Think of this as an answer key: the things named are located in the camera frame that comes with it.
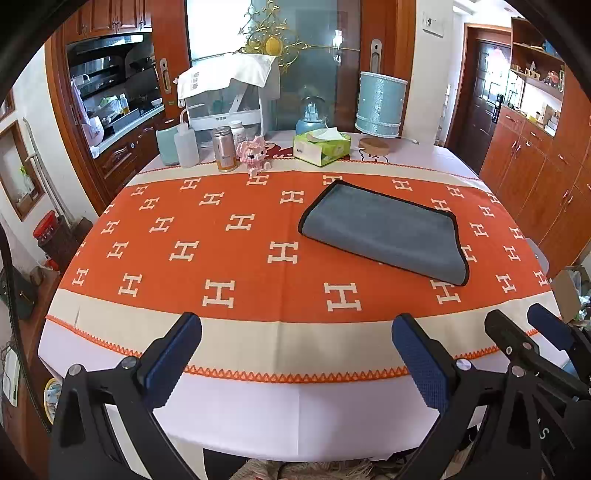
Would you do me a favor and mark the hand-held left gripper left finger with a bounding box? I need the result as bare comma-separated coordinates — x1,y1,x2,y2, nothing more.
48,312,204,480

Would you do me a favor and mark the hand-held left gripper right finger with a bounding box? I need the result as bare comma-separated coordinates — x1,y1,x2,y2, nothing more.
392,313,555,480

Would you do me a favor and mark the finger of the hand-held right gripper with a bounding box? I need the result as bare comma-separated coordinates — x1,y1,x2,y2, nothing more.
527,304,591,370
485,310,539,367

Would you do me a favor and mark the grey towel black trim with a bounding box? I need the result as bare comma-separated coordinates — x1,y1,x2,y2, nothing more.
298,181,471,287

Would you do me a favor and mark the cardboard box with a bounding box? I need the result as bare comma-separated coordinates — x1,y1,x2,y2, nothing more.
551,265,591,324

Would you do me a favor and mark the orange patterned table runner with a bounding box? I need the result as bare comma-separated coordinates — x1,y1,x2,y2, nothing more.
46,161,561,385

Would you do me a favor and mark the dark green bag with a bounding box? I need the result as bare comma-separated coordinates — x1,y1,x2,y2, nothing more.
0,268,38,319

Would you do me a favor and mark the red bucket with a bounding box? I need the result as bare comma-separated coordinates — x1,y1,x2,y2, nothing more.
33,211,63,245

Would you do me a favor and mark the pale green cup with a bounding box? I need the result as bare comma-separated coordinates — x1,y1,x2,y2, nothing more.
156,127,180,166

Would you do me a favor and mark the clear squeeze bottle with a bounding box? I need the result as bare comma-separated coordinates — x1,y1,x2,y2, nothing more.
174,108,201,169

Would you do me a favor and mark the metal can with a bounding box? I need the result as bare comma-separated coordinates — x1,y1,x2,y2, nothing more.
211,126,238,173

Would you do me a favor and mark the pink toy figure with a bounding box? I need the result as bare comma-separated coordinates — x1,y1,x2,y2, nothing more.
236,137,271,176

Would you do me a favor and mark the dark wooden door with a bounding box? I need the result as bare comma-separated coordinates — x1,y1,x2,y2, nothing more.
455,39,511,162

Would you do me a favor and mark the green tissue box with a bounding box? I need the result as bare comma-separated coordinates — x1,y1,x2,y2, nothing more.
293,128,352,167

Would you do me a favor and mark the white countertop appliance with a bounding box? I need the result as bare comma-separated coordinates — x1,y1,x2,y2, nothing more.
178,69,281,139

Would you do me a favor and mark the blue table lamp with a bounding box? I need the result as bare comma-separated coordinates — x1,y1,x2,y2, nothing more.
355,71,409,160

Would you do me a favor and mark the blue snow globe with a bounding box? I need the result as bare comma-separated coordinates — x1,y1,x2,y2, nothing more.
295,95,328,136

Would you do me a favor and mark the white cloth cover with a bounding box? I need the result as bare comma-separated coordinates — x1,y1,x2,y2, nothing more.
178,54,276,99

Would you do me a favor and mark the gold ornament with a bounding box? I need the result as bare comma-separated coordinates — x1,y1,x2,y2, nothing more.
238,0,315,70

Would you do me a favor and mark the wooden wall cabinet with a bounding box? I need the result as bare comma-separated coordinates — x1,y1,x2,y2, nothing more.
480,18,591,278

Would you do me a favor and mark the white wall switch panel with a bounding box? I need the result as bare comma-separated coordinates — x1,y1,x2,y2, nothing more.
422,11,446,38

